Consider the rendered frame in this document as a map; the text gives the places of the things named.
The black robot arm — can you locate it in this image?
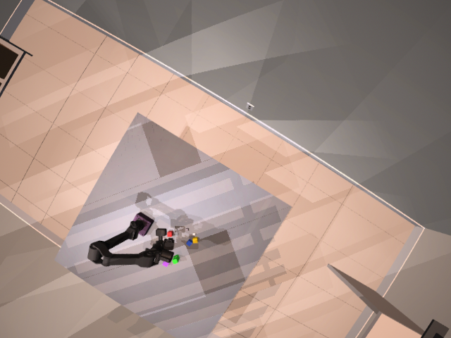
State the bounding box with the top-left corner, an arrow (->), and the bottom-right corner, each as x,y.
87,218 -> 174,268

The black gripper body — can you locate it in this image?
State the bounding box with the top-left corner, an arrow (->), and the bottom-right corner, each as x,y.
153,228 -> 167,250

